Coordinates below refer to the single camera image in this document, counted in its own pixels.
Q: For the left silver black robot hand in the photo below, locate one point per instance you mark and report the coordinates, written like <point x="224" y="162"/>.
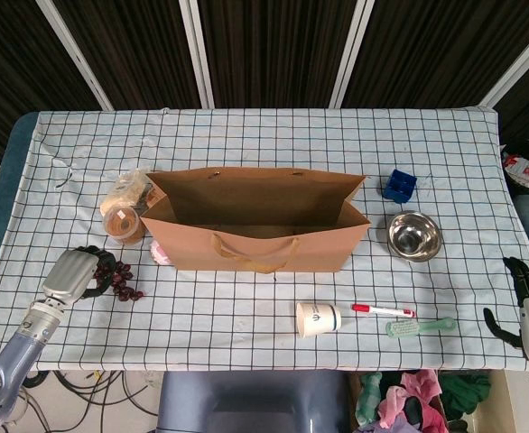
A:
<point x="68" y="275"/>

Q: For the dark red grape bunch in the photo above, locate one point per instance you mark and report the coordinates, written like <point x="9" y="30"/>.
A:
<point x="122" y="277"/>

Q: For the clear jar brown contents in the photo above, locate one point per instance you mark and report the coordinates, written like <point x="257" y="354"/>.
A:
<point x="122" y="224"/>

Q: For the pink round roll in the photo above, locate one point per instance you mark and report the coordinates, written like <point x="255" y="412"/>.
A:
<point x="158" y="253"/>

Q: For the bagged bread pastry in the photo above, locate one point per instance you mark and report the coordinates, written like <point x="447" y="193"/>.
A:
<point x="122" y="189"/>

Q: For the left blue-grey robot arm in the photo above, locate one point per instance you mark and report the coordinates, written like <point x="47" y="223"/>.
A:
<point x="18" y="352"/>

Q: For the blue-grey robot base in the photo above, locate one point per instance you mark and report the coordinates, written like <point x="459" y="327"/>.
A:
<point x="255" y="401"/>

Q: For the brown paper bag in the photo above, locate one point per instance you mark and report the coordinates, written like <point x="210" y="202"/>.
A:
<point x="255" y="252"/>

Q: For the dark green cloth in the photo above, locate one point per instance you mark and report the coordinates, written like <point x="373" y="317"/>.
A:
<point x="465" y="390"/>

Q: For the small brown snack packet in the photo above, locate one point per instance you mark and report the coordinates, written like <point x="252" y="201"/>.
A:
<point x="151" y="196"/>

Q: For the green scrubbing brush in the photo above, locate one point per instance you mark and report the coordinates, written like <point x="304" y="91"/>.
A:
<point x="404" y="328"/>

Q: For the pink cloth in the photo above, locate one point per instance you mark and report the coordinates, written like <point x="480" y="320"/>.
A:
<point x="420" y="397"/>

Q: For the stainless steel bowl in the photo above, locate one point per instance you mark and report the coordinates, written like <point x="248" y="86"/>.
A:
<point x="413" y="236"/>

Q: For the red-capped white marker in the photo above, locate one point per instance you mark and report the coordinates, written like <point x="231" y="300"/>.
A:
<point x="382" y="310"/>

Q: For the teal green cloth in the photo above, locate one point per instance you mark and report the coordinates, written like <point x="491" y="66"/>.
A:
<point x="367" y="397"/>

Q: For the blue plastic box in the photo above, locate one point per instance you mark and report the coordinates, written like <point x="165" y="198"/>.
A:
<point x="399" y="186"/>

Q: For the white paper cup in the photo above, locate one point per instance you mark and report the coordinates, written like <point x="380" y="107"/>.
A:
<point x="318" y="319"/>

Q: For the black grid white tablecloth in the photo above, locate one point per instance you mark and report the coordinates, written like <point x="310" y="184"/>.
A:
<point x="246" y="135"/>

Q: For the white partition frame post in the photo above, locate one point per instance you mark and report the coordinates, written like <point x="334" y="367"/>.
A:
<point x="517" y="63"/>
<point x="72" y="52"/>
<point x="197" y="54"/>
<point x="350" y="54"/>

